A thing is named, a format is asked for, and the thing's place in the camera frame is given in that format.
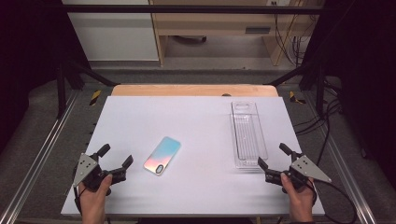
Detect clear plastic packaging tray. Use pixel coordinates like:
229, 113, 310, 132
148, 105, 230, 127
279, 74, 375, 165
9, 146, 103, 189
229, 100, 270, 171

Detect black floor cables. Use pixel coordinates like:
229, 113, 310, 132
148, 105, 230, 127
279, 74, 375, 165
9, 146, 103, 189
293, 77, 344, 175

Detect white cabinet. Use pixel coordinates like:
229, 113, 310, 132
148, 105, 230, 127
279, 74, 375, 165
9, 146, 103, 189
61, 0, 160, 63

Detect white board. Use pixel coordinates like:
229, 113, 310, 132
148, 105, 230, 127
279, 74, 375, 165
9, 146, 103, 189
60, 95, 326, 217

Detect aluminium rail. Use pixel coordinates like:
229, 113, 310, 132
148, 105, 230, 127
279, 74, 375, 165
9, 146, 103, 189
0, 90, 80, 224
303, 92, 378, 224

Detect black horizontal frame bar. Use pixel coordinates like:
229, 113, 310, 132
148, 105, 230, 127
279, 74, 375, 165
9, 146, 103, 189
40, 4, 328, 15

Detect wooden desk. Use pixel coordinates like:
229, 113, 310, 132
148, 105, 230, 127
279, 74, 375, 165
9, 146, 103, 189
148, 0, 316, 67

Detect yellow black tape marker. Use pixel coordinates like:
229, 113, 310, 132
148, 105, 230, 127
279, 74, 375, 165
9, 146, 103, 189
288, 91, 307, 105
89, 89, 103, 107

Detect black frame strut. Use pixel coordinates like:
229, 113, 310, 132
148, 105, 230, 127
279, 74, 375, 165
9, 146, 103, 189
264, 60, 327, 117
55, 58, 120, 119

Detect person's right hand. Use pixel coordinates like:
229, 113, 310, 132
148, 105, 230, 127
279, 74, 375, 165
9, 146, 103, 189
279, 172, 318, 217

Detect iridescent phone case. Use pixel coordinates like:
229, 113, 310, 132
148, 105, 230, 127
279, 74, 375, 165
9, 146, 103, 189
142, 135, 182, 177

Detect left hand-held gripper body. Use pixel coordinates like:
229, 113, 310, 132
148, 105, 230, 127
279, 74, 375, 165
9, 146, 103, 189
72, 152, 113, 197

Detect bundle of hanging cables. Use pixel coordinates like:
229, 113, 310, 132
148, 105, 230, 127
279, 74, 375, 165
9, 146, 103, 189
273, 2, 314, 67

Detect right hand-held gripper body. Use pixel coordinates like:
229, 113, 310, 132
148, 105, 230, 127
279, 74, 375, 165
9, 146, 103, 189
289, 153, 332, 191

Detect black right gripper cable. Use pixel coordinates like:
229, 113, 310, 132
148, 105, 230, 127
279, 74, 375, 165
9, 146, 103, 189
307, 178, 359, 224

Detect person's left hand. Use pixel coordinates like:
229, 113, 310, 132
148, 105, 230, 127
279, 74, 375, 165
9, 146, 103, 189
78, 174, 114, 217

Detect black curtain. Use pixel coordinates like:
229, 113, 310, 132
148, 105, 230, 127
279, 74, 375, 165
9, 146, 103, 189
298, 0, 396, 189
0, 0, 92, 154

